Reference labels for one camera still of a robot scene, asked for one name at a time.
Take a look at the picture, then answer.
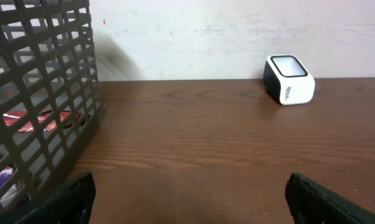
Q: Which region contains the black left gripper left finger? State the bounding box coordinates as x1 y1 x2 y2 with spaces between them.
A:
0 172 96 224

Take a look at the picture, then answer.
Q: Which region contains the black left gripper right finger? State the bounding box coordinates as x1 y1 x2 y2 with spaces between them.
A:
285 172 375 224

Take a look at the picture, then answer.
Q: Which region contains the orange-red snack bar wrapper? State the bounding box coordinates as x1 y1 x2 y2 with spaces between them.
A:
2 109 86 133

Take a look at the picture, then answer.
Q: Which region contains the white barcode scanner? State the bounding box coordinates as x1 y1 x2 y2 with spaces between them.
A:
263 54 315 105

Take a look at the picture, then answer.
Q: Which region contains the dark grey plastic basket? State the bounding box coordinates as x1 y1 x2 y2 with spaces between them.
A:
0 0 101 214

